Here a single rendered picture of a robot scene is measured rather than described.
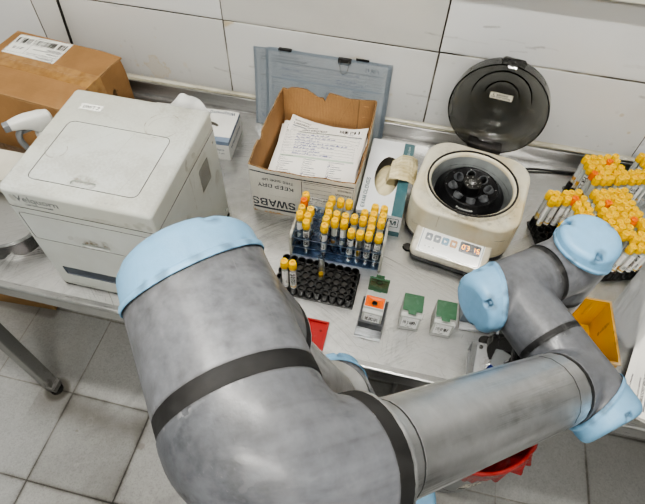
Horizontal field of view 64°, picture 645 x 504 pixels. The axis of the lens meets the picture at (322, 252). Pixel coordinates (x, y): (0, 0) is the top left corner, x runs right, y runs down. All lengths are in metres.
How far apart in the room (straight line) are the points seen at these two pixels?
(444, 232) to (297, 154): 0.40
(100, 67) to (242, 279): 1.12
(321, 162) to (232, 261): 0.91
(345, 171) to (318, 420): 0.97
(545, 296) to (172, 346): 0.43
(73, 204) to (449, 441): 0.72
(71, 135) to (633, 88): 1.17
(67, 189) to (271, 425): 0.72
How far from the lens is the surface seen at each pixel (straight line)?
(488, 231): 1.12
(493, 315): 0.61
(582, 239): 0.67
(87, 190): 0.94
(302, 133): 1.33
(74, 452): 2.04
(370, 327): 1.04
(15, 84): 1.45
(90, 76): 1.40
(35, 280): 1.26
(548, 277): 0.65
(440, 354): 1.07
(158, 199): 0.89
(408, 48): 1.29
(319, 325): 1.06
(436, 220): 1.13
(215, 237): 0.37
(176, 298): 0.35
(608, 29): 1.29
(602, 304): 1.13
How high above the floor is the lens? 1.82
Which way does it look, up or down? 54 degrees down
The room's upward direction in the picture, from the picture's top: 2 degrees clockwise
